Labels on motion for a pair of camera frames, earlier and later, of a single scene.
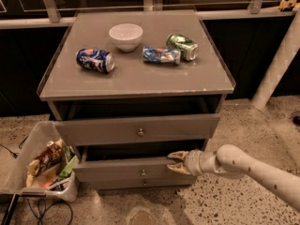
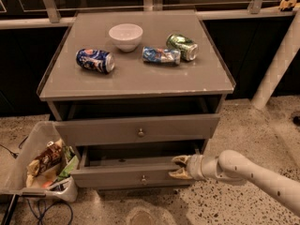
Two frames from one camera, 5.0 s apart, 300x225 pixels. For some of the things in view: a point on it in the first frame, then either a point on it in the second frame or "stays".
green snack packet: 67,169 stays
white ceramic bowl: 126,37 stays
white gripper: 192,162 → 195,167
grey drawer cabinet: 127,87 stays
